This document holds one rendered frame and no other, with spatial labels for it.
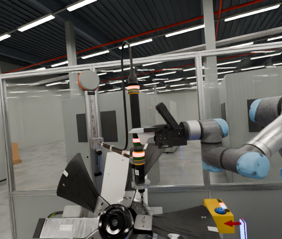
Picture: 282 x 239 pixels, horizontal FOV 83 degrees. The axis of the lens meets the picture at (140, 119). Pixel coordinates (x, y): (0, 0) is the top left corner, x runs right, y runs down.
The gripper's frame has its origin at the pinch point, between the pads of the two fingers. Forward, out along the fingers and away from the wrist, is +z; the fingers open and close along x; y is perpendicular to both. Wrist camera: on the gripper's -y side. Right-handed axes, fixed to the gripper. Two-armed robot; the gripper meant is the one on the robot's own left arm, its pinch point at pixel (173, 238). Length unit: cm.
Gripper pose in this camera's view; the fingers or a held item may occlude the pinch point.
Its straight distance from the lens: 65.4
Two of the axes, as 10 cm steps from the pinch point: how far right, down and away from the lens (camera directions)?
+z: -5.2, 0.3, 8.6
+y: -8.4, 1.8, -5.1
